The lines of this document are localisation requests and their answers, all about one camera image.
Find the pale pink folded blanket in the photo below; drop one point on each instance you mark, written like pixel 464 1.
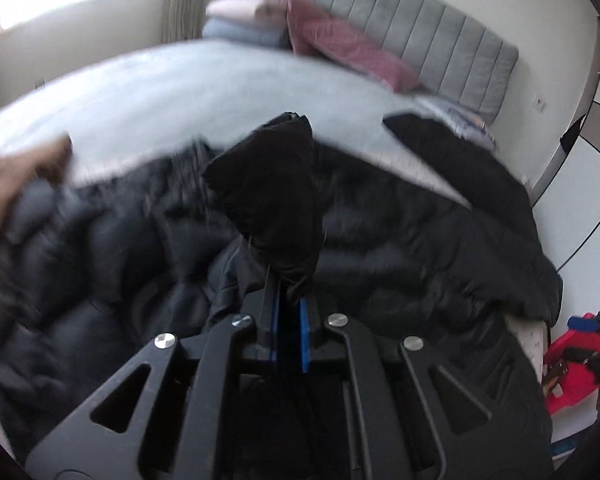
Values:
pixel 256 12

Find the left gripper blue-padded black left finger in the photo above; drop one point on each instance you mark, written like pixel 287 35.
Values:
pixel 161 415

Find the white wall socket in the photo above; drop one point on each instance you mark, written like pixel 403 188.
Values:
pixel 538 104

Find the beige window curtain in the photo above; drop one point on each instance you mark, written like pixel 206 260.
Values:
pixel 181 20

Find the black quilted puffer jacket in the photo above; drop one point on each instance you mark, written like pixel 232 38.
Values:
pixel 90 275

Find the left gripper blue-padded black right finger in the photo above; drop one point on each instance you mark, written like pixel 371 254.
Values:
pixel 409 412

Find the brown folded garment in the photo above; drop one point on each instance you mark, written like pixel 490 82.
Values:
pixel 48 161

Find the pink velvet pillow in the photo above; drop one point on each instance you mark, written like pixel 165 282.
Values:
pixel 313 31

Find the light blue folded blanket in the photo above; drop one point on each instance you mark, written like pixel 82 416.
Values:
pixel 267 37

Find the grey padded headboard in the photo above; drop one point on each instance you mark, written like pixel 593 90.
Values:
pixel 453 54

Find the red plastic stool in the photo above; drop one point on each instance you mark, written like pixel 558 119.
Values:
pixel 568 380

